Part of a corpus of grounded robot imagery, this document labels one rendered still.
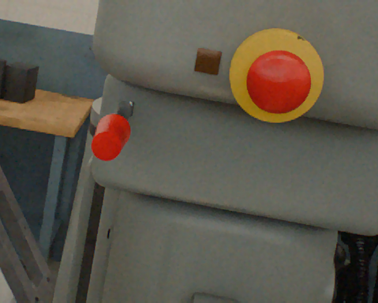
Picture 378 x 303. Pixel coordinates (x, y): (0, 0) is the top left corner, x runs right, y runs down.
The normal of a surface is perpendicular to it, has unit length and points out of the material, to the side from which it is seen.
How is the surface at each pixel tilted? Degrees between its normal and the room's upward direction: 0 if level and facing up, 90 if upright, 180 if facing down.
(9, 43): 90
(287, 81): 87
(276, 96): 95
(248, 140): 90
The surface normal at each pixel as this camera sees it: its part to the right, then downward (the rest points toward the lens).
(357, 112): -0.15, 0.61
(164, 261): -0.18, 0.17
